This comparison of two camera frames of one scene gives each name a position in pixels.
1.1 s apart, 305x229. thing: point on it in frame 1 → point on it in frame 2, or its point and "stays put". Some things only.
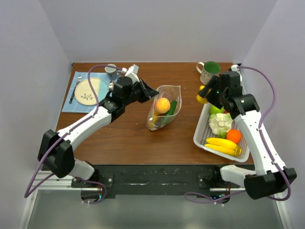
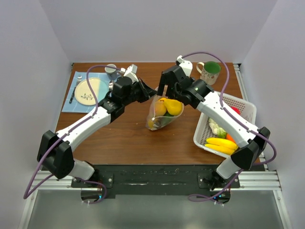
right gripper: x=214 y=83 → x=162 y=85
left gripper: x=147 y=92 stays put
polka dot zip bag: x=165 y=106 stays put
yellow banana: x=223 y=146 stays put
